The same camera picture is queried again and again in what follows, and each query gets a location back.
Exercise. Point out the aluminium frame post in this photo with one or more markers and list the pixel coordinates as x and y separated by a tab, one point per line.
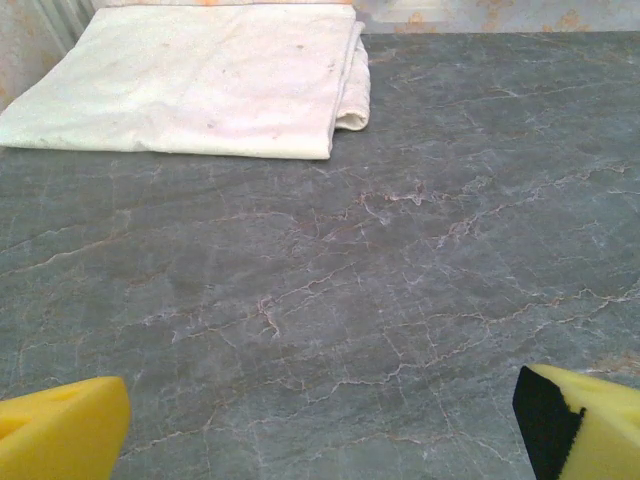
65	25

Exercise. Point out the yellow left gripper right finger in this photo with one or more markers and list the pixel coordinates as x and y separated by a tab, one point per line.
590	430

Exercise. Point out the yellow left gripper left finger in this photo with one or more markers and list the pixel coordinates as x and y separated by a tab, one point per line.
60	435

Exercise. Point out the white folded t-shirt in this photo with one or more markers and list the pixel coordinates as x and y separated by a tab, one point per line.
190	85

